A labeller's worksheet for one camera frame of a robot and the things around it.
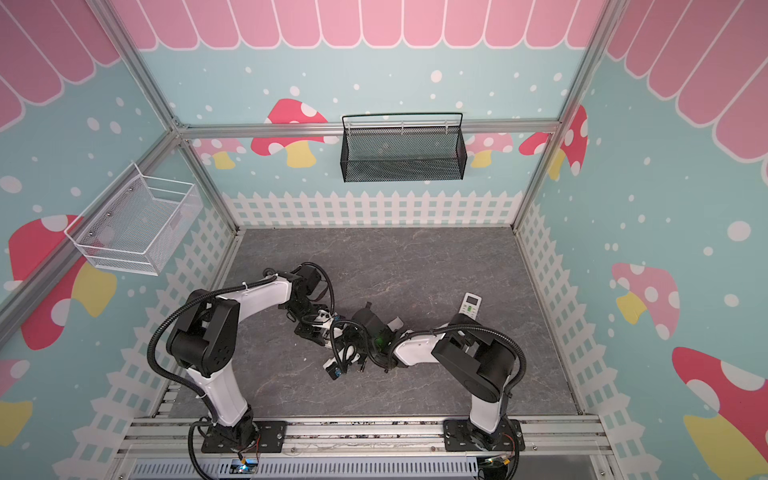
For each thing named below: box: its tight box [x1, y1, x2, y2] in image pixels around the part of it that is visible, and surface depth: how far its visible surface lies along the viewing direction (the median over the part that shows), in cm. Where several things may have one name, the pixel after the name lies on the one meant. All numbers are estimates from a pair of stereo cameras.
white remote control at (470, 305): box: [458, 292, 483, 321], surface depth 99 cm
